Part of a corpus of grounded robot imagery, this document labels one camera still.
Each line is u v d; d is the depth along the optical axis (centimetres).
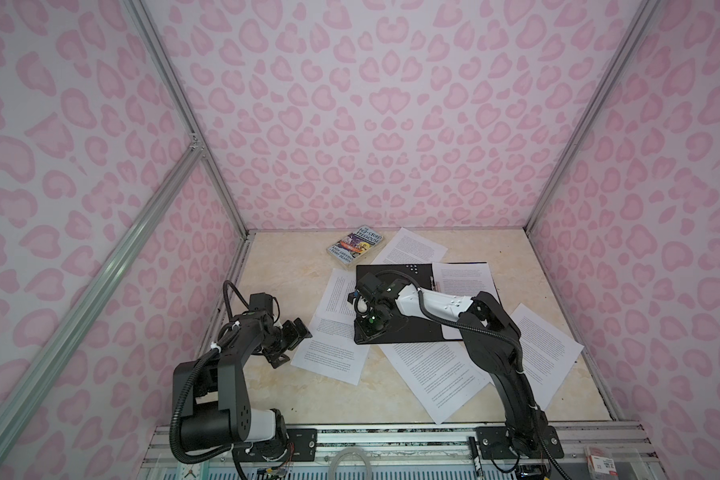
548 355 88
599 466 68
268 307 75
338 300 101
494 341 48
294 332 80
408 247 116
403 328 78
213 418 42
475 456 71
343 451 70
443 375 84
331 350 90
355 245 113
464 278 107
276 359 80
